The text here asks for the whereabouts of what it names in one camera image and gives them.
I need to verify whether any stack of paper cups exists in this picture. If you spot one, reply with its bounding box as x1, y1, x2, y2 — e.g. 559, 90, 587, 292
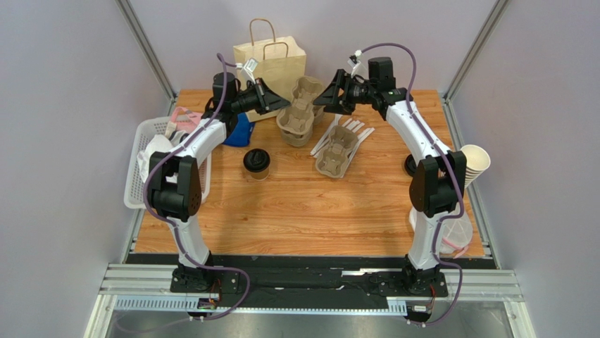
461, 144, 491, 188

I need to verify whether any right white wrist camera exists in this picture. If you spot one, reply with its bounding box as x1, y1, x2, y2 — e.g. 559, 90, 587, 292
348, 49, 363, 77

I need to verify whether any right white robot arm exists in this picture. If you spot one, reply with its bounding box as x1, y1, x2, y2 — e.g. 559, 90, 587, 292
313, 57, 467, 294

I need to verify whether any spare black cup lid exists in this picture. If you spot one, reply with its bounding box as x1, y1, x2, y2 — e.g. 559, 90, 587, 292
404, 155, 418, 177

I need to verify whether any brown paper coffee cup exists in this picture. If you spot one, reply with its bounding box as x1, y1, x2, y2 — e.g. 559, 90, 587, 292
247, 168, 270, 181

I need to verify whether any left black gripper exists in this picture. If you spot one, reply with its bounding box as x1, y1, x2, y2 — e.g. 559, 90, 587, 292
231, 79, 291, 116

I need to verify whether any white plastic basket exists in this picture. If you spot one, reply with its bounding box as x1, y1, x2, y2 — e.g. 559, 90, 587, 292
124, 117, 212, 209

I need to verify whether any single grey pulp cup carrier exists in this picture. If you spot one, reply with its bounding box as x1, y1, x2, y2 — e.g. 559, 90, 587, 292
315, 126, 358, 179

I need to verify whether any black plastic cup lid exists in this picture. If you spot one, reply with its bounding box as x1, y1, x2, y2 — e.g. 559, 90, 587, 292
243, 148, 270, 173

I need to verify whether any brown paper bag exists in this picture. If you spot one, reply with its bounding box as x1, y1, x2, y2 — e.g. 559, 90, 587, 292
233, 24, 306, 101

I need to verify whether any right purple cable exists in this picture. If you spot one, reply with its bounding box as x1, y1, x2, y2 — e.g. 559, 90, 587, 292
358, 43, 466, 327

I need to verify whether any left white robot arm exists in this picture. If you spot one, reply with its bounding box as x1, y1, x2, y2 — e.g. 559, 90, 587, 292
144, 73, 290, 292

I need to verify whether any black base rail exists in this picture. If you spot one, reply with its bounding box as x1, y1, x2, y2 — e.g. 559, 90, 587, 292
125, 253, 496, 314

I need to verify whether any bundle of white wrapped straws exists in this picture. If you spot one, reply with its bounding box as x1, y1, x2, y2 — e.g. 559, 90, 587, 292
310, 114, 375, 158

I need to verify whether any white crumpled cloth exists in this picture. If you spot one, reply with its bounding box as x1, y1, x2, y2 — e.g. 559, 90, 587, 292
136, 134, 177, 182

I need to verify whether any blue folded cloth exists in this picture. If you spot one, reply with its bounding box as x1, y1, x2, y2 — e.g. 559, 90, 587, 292
223, 113, 255, 148

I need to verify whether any pink cloth bag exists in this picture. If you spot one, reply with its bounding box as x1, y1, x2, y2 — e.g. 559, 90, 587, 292
165, 107, 203, 138

